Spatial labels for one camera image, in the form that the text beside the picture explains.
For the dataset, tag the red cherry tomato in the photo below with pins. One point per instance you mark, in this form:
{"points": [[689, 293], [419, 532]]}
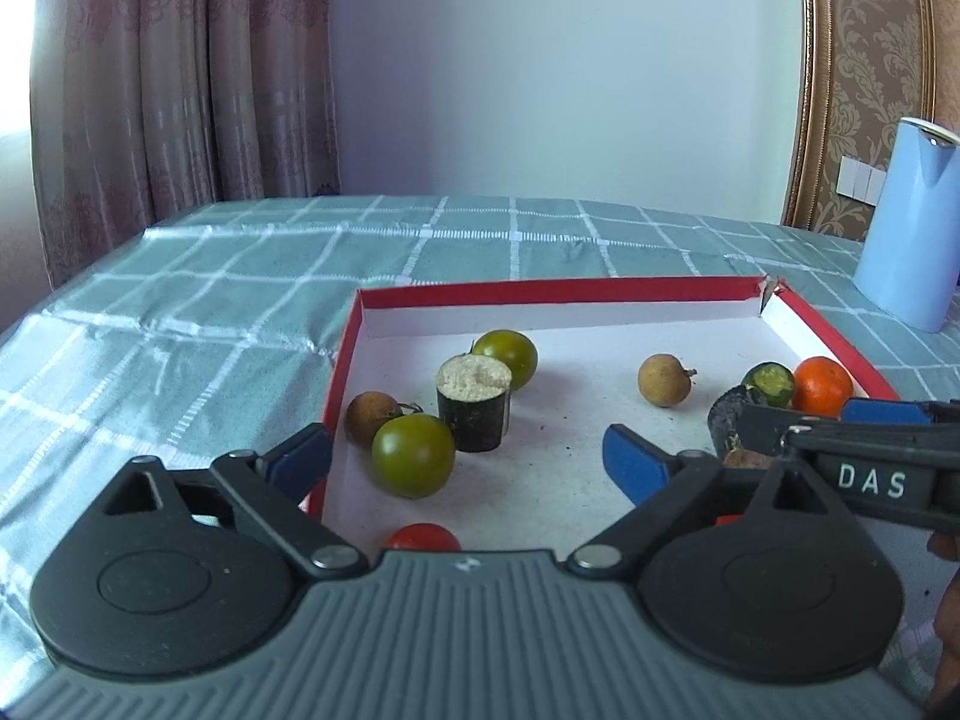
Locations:
{"points": [[727, 520], [422, 538]]}

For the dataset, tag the white wall switch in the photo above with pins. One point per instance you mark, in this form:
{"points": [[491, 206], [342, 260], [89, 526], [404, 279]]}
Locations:
{"points": [[862, 180]]}

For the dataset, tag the light blue kettle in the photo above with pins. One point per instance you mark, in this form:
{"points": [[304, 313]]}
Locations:
{"points": [[907, 240]]}

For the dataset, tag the brown lump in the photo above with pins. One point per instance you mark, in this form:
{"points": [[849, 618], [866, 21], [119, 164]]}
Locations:
{"points": [[746, 459]]}

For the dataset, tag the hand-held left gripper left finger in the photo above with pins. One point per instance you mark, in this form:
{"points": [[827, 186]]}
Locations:
{"points": [[300, 457]]}

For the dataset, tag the pink patterned curtain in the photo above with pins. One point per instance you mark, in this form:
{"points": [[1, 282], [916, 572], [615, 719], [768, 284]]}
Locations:
{"points": [[187, 90]]}

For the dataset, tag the brown longan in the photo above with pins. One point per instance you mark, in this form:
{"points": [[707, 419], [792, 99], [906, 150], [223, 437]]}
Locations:
{"points": [[367, 416], [664, 382]]}

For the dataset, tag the small green cucumber piece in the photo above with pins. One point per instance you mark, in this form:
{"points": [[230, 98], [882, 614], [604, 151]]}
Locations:
{"points": [[772, 384]]}

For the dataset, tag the gold wall frame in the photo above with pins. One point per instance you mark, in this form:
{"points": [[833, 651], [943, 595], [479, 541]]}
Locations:
{"points": [[810, 90], [924, 30]]}

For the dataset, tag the person's right hand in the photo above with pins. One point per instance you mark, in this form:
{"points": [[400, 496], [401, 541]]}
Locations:
{"points": [[949, 637]]}

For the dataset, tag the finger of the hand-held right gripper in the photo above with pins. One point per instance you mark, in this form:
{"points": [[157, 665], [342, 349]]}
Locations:
{"points": [[761, 427], [885, 411]]}

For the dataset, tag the red rimmed white tray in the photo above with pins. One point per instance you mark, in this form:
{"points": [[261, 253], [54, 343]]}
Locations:
{"points": [[570, 390]]}

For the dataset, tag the green checked tablecloth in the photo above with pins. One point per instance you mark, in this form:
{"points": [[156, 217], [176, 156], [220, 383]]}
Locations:
{"points": [[225, 292]]}

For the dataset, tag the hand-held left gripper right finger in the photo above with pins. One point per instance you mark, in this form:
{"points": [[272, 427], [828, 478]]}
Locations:
{"points": [[634, 465]]}

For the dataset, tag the dark round piece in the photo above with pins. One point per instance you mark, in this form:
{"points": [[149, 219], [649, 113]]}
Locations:
{"points": [[721, 420]]}

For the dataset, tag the green tomato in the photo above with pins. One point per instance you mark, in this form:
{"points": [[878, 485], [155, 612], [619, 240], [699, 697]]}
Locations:
{"points": [[412, 457], [510, 352]]}

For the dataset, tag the small orange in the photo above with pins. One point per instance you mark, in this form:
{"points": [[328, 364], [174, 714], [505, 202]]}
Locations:
{"points": [[821, 386]]}

